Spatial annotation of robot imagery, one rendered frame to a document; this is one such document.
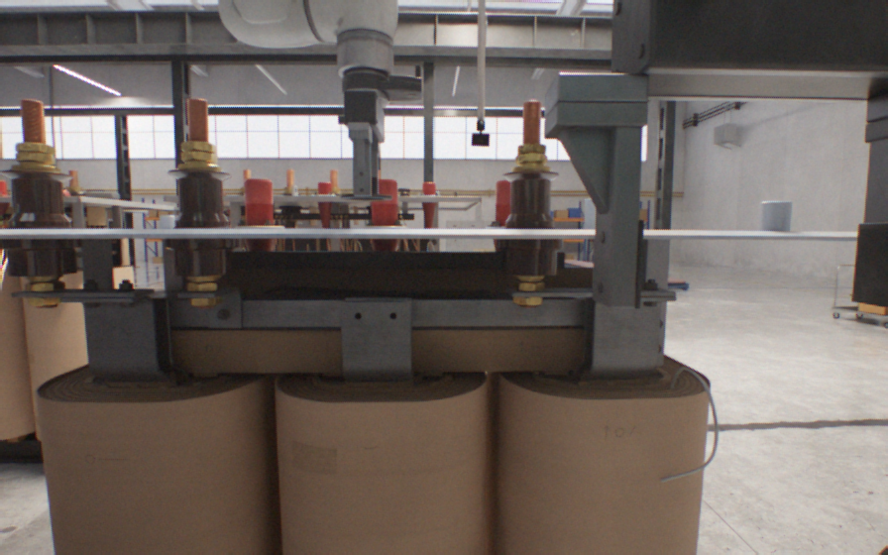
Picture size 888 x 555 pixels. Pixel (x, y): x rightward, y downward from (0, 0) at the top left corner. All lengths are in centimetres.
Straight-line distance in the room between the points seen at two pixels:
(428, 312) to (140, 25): 1006
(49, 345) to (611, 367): 288
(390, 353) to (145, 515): 51
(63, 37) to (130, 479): 1081
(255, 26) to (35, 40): 1101
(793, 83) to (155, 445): 92
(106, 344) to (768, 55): 94
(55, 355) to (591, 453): 283
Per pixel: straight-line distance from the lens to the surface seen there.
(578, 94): 21
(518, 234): 61
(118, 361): 96
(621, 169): 21
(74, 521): 107
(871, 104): 31
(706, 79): 24
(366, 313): 78
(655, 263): 93
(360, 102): 71
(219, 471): 95
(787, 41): 24
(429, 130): 932
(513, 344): 90
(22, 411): 352
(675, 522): 100
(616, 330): 85
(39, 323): 318
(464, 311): 83
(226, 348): 97
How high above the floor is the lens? 136
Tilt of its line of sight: 6 degrees down
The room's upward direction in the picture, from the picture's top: straight up
